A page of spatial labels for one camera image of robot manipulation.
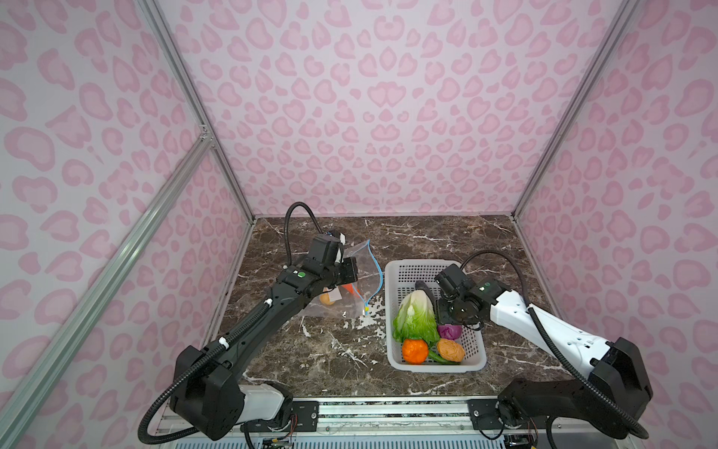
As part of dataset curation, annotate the orange toy carrot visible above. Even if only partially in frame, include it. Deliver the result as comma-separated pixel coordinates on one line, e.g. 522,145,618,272
343,284,362,299

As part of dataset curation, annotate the brown toy potato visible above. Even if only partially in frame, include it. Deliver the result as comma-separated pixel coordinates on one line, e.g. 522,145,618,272
437,339,466,363

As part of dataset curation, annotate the orange toy tomato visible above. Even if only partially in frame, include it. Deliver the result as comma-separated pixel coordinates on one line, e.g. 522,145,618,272
401,339,429,365

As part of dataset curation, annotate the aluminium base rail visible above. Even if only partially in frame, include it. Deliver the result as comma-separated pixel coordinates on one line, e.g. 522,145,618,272
150,395,643,449

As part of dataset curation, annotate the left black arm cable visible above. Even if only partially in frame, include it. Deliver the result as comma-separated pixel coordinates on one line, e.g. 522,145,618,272
282,201,325,268

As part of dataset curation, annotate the clear zip top bag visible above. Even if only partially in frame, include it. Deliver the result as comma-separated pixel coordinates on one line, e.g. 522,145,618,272
299,239,383,319

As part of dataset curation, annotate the green white toy cabbage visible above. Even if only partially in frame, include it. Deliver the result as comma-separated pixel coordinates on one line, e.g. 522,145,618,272
392,290,439,346

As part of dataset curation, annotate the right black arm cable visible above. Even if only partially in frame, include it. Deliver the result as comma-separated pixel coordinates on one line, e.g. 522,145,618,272
459,249,650,440

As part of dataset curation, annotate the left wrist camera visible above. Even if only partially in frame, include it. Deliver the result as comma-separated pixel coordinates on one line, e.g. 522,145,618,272
325,229,346,266

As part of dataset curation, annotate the white plastic basket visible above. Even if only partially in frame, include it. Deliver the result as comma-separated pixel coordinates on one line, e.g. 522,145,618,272
384,259,487,374

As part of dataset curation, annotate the purple toy onion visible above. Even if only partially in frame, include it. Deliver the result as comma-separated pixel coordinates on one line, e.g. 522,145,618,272
438,324,463,340

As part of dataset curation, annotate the aluminium frame strut left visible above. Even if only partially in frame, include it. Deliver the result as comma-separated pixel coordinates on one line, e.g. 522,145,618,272
1,135,214,448

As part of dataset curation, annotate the yellow toy potato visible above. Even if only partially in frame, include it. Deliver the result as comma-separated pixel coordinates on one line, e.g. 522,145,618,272
319,292,338,306

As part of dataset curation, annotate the green toy pepper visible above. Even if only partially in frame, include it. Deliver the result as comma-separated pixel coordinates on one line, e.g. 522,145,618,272
428,351,458,365

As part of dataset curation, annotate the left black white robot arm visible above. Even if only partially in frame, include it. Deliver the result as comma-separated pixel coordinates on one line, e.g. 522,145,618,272
159,231,358,443

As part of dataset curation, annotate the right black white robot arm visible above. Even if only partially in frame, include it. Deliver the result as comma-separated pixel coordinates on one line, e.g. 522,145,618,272
435,264,654,440

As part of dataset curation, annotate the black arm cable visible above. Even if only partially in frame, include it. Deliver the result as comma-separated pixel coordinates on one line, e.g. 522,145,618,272
459,249,650,440
282,201,325,268

